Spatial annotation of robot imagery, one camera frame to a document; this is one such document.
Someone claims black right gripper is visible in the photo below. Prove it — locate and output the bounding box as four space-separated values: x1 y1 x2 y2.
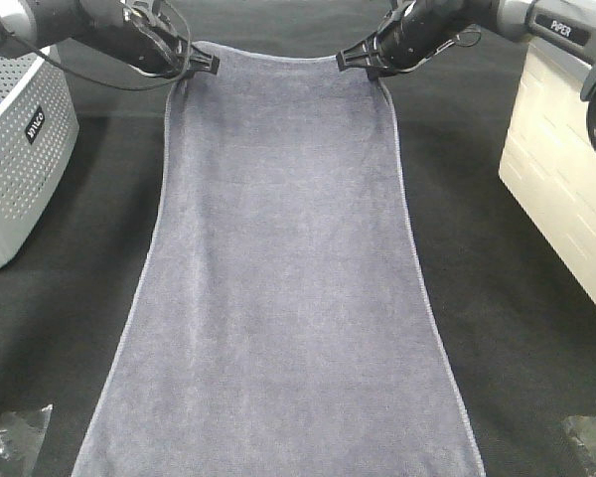
336 0 473 80

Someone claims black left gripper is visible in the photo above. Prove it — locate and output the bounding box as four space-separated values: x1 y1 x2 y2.
78 1 220 79

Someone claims grey purple towel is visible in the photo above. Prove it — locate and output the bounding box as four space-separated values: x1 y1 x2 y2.
73 42 485 476

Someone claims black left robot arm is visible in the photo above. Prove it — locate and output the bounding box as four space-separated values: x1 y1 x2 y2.
0 1 220 80

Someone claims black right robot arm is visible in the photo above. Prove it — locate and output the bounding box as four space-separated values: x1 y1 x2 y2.
336 0 596 152

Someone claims grey perforated laundry basket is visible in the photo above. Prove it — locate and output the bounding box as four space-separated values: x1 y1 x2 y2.
0 54 79 268

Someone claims cream storage box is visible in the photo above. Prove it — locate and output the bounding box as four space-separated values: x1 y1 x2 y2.
499 39 596 304

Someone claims black table mat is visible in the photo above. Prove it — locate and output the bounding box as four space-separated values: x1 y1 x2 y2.
0 0 596 477

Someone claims clear tape strip left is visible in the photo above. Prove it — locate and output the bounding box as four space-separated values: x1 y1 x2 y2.
0 403 54 477

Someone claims clear tape strip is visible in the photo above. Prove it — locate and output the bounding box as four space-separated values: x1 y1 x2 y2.
562 415 596 476
0 403 54 477

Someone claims clear tape strip right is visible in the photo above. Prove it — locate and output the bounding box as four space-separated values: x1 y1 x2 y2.
562 415 596 476

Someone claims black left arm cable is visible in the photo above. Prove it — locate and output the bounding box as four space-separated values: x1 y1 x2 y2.
0 0 195 93

